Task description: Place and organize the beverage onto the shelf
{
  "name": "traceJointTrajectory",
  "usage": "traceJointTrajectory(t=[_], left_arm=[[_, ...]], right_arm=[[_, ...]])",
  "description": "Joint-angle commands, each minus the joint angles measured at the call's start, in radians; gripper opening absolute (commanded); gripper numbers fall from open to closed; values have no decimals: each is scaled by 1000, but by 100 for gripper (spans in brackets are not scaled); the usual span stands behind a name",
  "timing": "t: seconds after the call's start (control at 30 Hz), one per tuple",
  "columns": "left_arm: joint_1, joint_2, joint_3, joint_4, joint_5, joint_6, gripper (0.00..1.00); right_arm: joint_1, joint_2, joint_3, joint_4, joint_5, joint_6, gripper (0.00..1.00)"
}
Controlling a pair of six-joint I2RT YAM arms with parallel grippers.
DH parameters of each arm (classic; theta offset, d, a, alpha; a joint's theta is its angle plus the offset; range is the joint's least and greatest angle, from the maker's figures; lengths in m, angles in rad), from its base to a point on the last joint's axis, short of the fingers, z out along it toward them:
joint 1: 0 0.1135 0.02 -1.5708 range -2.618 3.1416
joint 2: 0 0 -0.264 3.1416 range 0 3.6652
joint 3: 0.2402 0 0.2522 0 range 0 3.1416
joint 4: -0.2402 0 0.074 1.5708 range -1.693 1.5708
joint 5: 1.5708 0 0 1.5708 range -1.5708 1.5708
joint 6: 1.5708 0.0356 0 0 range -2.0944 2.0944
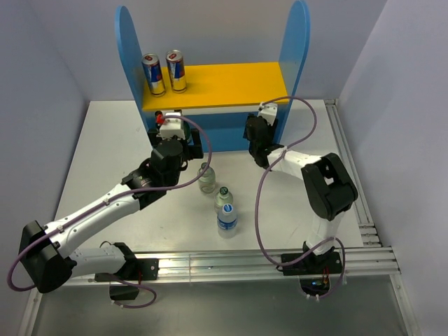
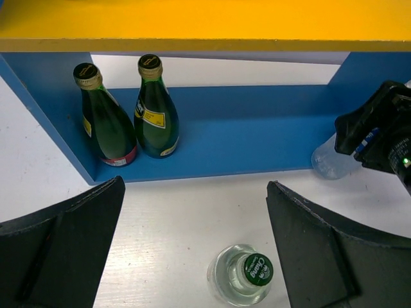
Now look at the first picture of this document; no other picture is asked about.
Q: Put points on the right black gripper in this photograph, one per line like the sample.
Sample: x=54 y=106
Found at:
x=273 y=130

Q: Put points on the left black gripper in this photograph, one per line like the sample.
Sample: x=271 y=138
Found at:
x=194 y=150

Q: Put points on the red bull can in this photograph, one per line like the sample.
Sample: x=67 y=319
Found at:
x=176 y=70
x=153 y=73

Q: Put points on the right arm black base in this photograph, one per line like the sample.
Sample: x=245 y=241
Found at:
x=322 y=266

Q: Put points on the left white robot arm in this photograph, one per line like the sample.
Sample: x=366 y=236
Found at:
x=51 y=253

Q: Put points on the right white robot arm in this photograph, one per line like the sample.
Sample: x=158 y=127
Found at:
x=328 y=185

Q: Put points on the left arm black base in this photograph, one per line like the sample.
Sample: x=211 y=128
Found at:
x=128 y=282

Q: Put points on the blue and yellow shelf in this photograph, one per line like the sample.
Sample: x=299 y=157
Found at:
x=220 y=96

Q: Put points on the green bottle yellow label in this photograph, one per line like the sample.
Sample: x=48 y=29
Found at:
x=187 y=132

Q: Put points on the clear glass bottle green cap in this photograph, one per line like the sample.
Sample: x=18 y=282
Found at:
x=207 y=180

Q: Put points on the plastic water bottle blue cap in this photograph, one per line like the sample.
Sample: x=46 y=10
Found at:
x=227 y=221

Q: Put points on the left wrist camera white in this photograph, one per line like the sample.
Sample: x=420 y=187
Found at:
x=170 y=124

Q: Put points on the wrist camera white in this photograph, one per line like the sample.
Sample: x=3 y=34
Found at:
x=268 y=111
x=170 y=124

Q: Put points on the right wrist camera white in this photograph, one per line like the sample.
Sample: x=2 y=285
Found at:
x=268 y=111

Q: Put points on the aluminium rail frame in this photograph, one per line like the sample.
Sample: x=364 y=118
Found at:
x=115 y=128

